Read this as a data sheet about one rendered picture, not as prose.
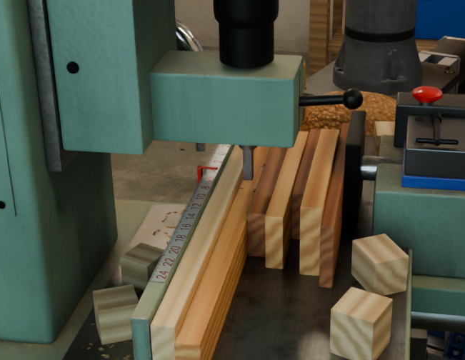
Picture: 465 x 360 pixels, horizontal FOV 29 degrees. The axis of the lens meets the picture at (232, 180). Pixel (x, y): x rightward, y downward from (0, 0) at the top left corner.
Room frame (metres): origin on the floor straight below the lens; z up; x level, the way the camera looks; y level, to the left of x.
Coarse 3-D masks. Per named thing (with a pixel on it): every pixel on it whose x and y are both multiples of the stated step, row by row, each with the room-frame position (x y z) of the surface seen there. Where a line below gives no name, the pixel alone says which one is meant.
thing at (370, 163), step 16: (352, 112) 0.86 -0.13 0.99; (352, 128) 0.82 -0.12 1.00; (352, 144) 0.78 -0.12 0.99; (352, 160) 0.78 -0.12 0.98; (368, 160) 0.81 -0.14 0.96; (384, 160) 0.81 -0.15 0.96; (400, 160) 0.81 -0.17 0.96; (352, 176) 0.78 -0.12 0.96; (368, 176) 0.81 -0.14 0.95; (352, 192) 0.78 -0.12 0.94; (352, 208) 0.78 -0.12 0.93; (352, 224) 0.78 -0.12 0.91
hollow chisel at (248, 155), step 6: (246, 150) 0.80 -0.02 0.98; (252, 150) 0.80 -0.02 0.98; (246, 156) 0.80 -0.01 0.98; (252, 156) 0.80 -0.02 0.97; (246, 162) 0.80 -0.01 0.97; (252, 162) 0.80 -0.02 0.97; (246, 168) 0.80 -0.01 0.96; (252, 168) 0.80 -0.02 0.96; (246, 174) 0.80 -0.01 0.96; (252, 174) 0.80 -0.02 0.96
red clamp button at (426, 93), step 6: (414, 90) 0.85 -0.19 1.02; (420, 90) 0.84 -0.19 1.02; (426, 90) 0.84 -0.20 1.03; (432, 90) 0.84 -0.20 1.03; (438, 90) 0.84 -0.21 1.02; (414, 96) 0.84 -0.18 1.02; (420, 96) 0.83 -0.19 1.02; (426, 96) 0.83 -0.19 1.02; (432, 96) 0.83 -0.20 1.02; (438, 96) 0.83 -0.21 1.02; (426, 102) 0.83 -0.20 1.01
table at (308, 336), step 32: (256, 256) 0.73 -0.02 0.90; (288, 256) 0.73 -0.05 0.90; (256, 288) 0.68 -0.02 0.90; (288, 288) 0.68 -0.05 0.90; (320, 288) 0.68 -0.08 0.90; (416, 288) 0.72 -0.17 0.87; (448, 288) 0.72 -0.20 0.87; (256, 320) 0.63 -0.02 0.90; (288, 320) 0.63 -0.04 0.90; (320, 320) 0.63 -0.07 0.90; (224, 352) 0.59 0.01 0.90; (256, 352) 0.58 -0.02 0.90; (288, 352) 0.58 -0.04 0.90; (320, 352) 0.58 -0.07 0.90; (384, 352) 0.58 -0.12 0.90
